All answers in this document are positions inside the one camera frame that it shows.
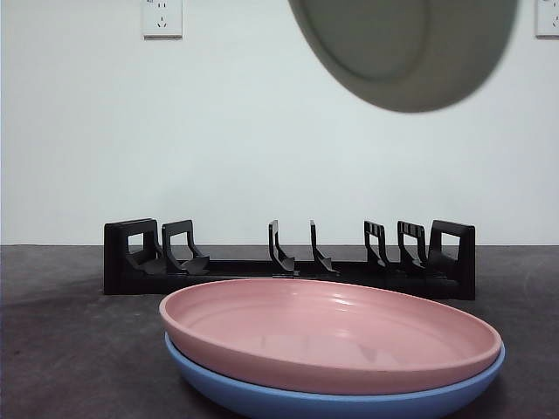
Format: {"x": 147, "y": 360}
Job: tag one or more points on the black plate rack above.
{"x": 131, "y": 283}

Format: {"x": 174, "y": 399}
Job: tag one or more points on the blue plate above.
{"x": 262, "y": 401}

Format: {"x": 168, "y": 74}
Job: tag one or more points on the pink plate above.
{"x": 305, "y": 314}

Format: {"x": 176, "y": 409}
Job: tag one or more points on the white wall socket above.
{"x": 162, "y": 22}
{"x": 548, "y": 19}

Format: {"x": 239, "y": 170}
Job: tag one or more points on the green plate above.
{"x": 393, "y": 43}

